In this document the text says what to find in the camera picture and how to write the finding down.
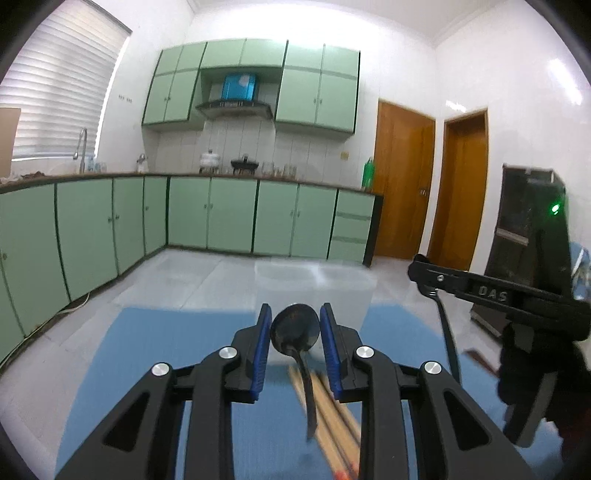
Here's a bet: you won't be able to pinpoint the red patterned bamboo chopstick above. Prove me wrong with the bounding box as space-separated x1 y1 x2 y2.
287 367 352 480

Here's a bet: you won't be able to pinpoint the black spoon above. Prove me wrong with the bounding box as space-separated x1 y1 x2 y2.
270 303 320 441

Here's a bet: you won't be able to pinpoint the green lower kitchen cabinets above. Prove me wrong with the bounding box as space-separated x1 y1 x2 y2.
1 174 384 357

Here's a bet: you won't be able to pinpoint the green kitchen cabinets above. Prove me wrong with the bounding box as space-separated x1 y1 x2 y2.
1 174 384 357
142 39 361 136

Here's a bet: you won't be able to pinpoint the green upper kitchen cabinets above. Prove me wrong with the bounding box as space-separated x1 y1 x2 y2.
142 39 361 136

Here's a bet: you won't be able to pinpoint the brown stool seat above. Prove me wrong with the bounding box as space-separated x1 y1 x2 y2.
464 349 498 377

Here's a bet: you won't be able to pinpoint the cardboard box with blue cloth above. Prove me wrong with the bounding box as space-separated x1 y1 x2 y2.
569 242 590 302

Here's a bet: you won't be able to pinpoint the black glass cabinet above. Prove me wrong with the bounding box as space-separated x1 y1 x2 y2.
469 163 576 342

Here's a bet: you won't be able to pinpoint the blue table mat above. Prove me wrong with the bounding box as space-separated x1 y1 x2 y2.
55 303 567 480

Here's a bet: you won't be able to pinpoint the right wooden door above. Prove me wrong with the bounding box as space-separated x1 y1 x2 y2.
428 110 489 270

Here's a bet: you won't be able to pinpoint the wooden door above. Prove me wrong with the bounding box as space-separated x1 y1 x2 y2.
428 110 489 270
373 100 436 260

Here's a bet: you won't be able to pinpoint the white twin utensil holder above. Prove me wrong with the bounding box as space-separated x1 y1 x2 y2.
253 259 378 365

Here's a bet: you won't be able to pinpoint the green bottle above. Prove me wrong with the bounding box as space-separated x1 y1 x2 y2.
362 157 375 191

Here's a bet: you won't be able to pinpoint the left wooden door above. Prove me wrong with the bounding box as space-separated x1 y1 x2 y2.
373 100 436 260

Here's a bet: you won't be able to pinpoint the chrome sink faucet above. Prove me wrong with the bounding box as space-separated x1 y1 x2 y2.
73 128 88 174

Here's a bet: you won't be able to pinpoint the white cooking pot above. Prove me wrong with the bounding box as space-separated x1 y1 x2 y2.
199 149 221 174

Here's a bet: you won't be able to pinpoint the black wok on stove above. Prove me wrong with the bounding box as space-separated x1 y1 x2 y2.
230 154 259 176

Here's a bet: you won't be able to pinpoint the black range hood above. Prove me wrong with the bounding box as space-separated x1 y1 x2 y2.
195 73 273 120

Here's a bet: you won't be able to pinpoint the white window blinds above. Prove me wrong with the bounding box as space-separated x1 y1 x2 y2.
1 1 130 160

